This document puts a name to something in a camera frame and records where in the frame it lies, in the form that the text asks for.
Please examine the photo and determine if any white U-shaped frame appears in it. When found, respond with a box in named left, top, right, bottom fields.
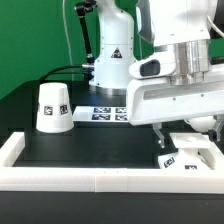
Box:
left=0, top=132, right=224, bottom=194

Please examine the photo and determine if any black cable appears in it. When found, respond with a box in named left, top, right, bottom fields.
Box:
left=38, top=63, right=96, bottom=84

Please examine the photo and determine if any grey cable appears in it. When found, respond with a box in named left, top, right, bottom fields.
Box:
left=61, top=0, right=76, bottom=83

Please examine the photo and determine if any white lamp shade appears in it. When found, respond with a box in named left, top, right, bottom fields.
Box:
left=36, top=82, right=74, bottom=133

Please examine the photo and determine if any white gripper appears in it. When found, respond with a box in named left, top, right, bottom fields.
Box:
left=126, top=61, right=224, bottom=148

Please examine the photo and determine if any white lamp bulb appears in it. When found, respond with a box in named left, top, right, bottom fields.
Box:
left=185, top=116, right=216, bottom=133

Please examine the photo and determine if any white lamp base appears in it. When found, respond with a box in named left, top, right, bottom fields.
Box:
left=158, top=133, right=210, bottom=171

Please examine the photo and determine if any white marker tag sheet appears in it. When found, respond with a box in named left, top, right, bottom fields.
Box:
left=73, top=106, right=127, bottom=123

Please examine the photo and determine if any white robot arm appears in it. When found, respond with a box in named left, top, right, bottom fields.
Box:
left=90, top=0, right=224, bottom=144

